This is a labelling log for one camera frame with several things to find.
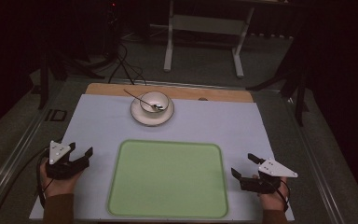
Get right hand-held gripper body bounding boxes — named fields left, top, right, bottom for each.
left=239, top=157, right=299, bottom=195

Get black stand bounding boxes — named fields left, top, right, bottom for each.
left=27, top=49, right=106, bottom=110
left=245, top=12, right=312, bottom=128

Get green tray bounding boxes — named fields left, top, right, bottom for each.
left=106, top=138, right=230, bottom=219

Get pale lavender table mat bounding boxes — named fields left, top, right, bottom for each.
left=29, top=93, right=296, bottom=223

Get person's left hand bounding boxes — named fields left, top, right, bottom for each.
left=39, top=157, right=83, bottom=199

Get black floor cables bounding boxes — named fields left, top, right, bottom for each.
left=106, top=42, right=147, bottom=86

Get metal spoon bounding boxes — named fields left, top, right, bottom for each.
left=123, top=89, right=165, bottom=112

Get white bowl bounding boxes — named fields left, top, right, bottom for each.
left=139, top=91, right=171, bottom=115

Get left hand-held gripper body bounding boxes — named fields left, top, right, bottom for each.
left=45, top=140, right=90, bottom=180

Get black rectangular bracket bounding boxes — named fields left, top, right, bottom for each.
left=44, top=108, right=68, bottom=123

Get white metal table frame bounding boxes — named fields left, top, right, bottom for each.
left=162, top=0, right=256, bottom=79

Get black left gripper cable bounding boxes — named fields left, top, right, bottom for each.
left=0, top=145, right=55, bottom=224

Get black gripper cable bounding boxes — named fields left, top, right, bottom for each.
left=268, top=178, right=293, bottom=214
left=0, top=145, right=55, bottom=224

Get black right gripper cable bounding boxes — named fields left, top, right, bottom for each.
left=268, top=178, right=293, bottom=214

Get dark device with red light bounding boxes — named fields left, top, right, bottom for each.
left=103, top=0, right=123, bottom=61

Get person's right hand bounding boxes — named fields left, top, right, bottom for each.
left=252, top=174, right=291, bottom=213

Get aluminium frame rail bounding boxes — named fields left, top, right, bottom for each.
left=0, top=77, right=71, bottom=217
left=282, top=94, right=347, bottom=224

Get white saucer dark rim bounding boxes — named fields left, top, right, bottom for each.
left=130, top=95, right=175, bottom=128

